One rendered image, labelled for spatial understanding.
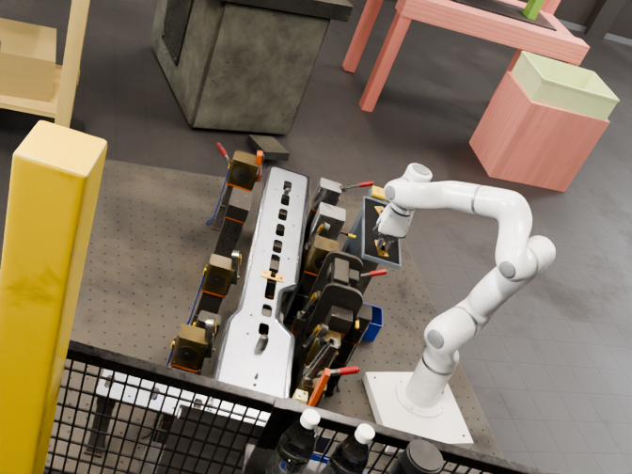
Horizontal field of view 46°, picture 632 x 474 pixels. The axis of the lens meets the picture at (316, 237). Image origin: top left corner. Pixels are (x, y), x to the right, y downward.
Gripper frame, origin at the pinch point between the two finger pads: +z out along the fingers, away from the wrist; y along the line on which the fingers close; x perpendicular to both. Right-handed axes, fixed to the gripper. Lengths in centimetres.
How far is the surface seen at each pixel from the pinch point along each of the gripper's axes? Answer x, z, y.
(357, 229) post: -33.6, 20.0, -2.9
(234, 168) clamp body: -52, 17, 48
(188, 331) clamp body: 43, 14, 64
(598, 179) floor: -329, 119, -320
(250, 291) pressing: 15.8, 18.5, 43.0
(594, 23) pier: -761, 102, -504
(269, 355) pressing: 43, 18, 38
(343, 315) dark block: 32.8, 6.4, 17.1
